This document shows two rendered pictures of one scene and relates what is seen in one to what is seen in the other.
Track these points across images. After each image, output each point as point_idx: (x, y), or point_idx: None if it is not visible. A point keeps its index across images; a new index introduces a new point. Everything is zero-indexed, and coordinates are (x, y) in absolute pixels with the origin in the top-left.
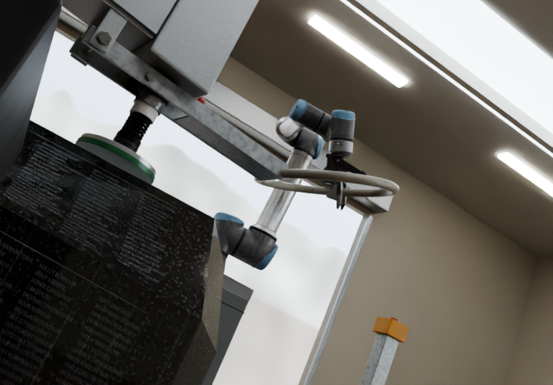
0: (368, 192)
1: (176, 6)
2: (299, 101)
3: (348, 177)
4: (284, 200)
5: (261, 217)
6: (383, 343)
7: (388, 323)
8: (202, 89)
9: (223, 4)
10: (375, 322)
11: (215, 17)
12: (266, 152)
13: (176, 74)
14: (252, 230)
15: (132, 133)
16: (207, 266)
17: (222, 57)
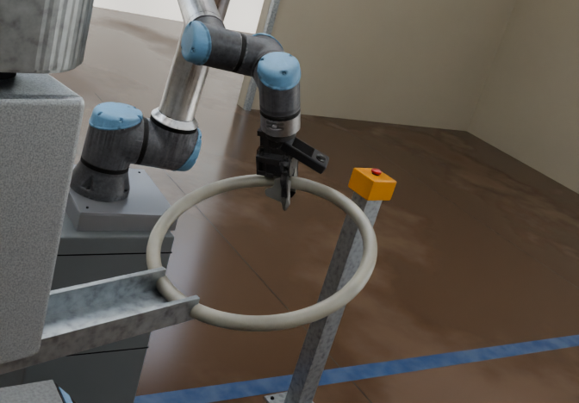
0: (330, 200)
1: None
2: (195, 36)
3: (296, 325)
4: (198, 73)
5: (166, 103)
6: (362, 208)
7: (369, 187)
8: (24, 357)
9: (8, 219)
10: (351, 176)
11: (1, 251)
12: (159, 312)
13: None
14: (157, 128)
15: None
16: None
17: (41, 294)
